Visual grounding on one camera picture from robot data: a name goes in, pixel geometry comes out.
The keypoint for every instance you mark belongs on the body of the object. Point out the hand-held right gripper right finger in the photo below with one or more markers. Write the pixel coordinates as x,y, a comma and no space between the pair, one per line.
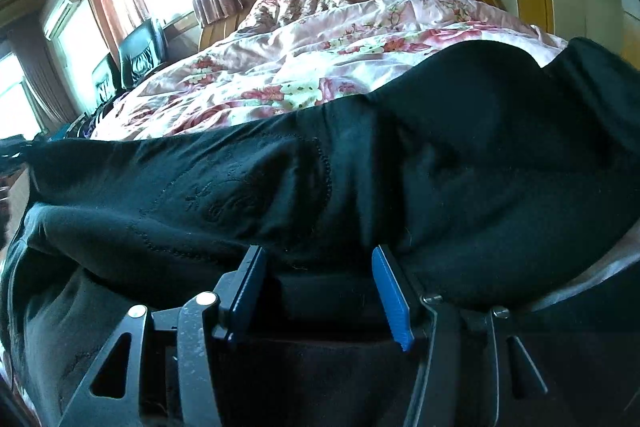
393,302

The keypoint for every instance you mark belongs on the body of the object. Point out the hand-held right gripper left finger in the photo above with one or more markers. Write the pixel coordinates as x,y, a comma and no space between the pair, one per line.
246,287

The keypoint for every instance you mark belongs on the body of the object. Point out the black pants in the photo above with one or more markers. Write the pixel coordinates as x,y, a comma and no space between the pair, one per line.
400,157

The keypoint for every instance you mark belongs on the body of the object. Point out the cluttered low table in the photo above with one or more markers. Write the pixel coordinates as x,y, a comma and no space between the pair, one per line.
87,124

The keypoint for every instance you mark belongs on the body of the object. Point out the pink floral quilt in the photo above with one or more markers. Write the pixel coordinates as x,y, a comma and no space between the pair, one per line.
310,57

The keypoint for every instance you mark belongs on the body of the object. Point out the black chair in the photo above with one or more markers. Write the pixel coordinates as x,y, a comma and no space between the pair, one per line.
106,79
140,52

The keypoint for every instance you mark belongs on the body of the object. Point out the white air conditioner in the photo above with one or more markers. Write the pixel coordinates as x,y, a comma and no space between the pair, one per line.
61,14

